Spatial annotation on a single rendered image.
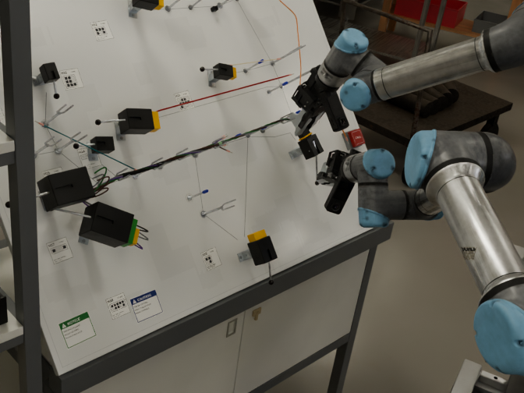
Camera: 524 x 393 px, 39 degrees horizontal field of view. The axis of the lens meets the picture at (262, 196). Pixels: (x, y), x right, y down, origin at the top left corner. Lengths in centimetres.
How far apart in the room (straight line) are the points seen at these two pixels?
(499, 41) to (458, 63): 10
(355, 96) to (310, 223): 52
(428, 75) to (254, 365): 104
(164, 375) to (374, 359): 138
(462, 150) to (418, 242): 256
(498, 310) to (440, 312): 234
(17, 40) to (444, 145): 79
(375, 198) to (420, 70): 34
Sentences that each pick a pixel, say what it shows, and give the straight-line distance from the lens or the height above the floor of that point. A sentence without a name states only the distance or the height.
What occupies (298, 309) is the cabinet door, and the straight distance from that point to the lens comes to 227.
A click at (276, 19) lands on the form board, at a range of 228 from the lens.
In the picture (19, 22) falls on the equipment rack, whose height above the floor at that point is 166.
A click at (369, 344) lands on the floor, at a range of 324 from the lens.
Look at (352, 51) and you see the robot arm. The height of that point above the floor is 147.
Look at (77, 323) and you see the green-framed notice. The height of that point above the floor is 94.
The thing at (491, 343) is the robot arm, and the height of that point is 131.
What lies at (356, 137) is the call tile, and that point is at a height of 111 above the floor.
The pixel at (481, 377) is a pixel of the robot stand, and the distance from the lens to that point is 148.
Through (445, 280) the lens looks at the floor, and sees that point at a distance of 376.
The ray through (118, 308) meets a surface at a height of 93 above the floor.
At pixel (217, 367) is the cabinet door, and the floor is 59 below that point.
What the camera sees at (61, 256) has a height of 106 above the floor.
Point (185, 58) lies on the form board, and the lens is 202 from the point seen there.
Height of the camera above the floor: 204
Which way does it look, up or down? 30 degrees down
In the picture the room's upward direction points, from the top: 8 degrees clockwise
